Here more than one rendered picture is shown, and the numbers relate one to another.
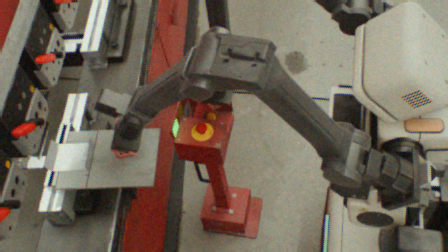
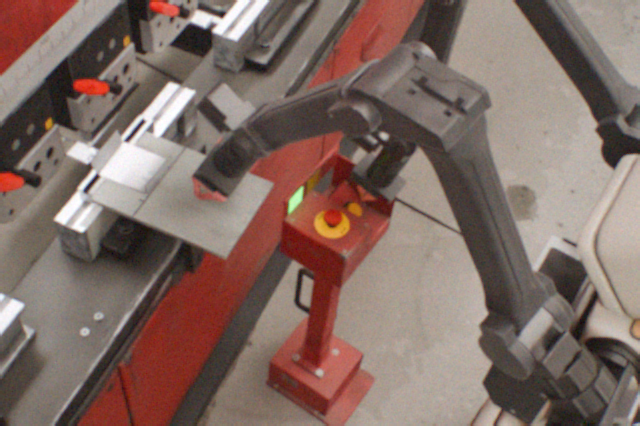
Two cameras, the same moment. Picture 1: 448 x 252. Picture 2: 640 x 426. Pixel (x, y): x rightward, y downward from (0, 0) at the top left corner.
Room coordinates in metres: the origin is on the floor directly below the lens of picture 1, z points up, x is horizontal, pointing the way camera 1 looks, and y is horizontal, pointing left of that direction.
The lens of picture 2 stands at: (-0.11, -0.02, 2.13)
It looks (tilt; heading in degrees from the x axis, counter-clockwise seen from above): 52 degrees down; 8
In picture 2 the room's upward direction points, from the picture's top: 8 degrees clockwise
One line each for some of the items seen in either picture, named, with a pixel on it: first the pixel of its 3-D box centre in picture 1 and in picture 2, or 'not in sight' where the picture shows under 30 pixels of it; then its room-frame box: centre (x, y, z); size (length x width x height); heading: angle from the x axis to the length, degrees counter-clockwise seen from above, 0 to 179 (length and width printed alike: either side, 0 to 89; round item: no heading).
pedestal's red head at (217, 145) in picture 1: (203, 124); (338, 216); (0.96, 0.08, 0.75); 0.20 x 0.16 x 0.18; 159
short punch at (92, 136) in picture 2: (36, 134); (101, 109); (0.76, 0.48, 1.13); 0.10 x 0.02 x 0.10; 169
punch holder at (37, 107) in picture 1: (10, 113); (83, 60); (0.74, 0.48, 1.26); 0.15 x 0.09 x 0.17; 169
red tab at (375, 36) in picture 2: (174, 8); (374, 38); (1.74, 0.13, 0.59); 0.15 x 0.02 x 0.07; 169
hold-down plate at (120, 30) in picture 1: (120, 27); (284, 26); (1.35, 0.31, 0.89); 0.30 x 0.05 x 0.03; 169
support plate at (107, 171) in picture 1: (109, 158); (183, 192); (0.74, 0.33, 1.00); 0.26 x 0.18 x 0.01; 79
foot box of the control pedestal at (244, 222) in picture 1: (232, 209); (322, 371); (0.94, 0.05, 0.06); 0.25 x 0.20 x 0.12; 69
